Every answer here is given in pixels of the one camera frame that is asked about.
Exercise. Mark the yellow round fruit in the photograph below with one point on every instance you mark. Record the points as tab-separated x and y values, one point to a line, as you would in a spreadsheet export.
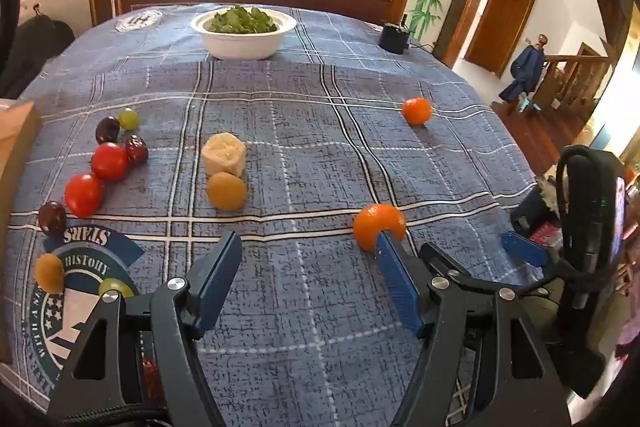
50	273

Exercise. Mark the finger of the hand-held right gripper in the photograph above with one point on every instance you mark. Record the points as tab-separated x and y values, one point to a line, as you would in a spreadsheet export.
522	249

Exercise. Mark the small black box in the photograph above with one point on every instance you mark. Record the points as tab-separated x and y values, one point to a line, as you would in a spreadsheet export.
395	38

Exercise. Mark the dark purple grape top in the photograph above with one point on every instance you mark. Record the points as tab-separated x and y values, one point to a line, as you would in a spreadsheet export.
107	130

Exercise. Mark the red tomato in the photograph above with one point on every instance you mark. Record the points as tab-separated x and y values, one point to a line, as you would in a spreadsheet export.
110	162
84	195

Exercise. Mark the white bowl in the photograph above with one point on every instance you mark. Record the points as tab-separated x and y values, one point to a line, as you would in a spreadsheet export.
240	47

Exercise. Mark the red date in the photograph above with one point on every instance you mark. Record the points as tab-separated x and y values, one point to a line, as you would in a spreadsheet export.
136	150

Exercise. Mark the wooden stair railing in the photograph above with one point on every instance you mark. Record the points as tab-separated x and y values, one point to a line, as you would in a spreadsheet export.
565	82

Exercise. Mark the blue plaid tablecloth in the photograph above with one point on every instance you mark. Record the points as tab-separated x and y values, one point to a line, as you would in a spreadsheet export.
300	117

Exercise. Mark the cardboard box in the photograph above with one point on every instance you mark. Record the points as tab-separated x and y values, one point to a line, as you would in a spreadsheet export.
12	157

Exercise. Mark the brown wooden door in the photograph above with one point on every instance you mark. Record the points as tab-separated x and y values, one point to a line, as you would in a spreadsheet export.
500	22

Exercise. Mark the dark purple plum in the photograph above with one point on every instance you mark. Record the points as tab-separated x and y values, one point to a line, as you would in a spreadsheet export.
52	218

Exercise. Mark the blue jacket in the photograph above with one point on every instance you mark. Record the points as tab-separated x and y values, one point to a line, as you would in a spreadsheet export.
522	74

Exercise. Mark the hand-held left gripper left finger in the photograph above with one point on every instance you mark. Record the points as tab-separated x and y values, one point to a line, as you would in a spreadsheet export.
220	279

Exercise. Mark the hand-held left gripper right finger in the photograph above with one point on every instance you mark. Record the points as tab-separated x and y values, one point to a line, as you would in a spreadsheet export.
397	289

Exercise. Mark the green grape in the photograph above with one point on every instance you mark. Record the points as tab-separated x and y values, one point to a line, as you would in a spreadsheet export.
112	287
129	119

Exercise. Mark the tan round fruit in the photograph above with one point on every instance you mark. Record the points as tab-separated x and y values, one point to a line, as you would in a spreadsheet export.
227	191

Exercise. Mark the orange mandarin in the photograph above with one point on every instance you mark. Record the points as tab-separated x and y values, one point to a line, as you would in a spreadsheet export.
417	111
375	219

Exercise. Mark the peeled banana piece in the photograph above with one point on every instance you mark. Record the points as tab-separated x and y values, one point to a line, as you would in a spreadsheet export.
222	154

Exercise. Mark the black sofa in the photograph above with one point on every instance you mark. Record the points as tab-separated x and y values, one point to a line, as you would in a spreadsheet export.
35	52

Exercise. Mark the green leafy vegetables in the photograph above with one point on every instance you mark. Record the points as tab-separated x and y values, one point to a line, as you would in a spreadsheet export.
240	22

